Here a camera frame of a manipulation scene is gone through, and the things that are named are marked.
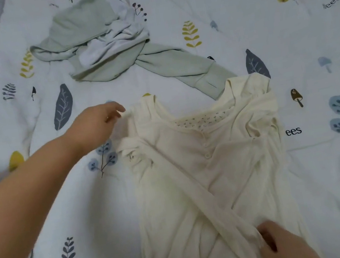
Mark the person's left hand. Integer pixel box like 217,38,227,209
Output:
60,99,133,159

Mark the cream long-sleeve top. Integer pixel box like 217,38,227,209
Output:
106,68,316,258

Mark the sage green zip jacket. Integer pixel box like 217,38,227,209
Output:
22,0,242,130

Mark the bed with leaf print bedding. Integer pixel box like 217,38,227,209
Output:
0,0,340,258

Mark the person's right hand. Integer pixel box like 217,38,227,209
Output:
255,211,324,258

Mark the person's left forearm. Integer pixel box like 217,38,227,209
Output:
0,130,104,258

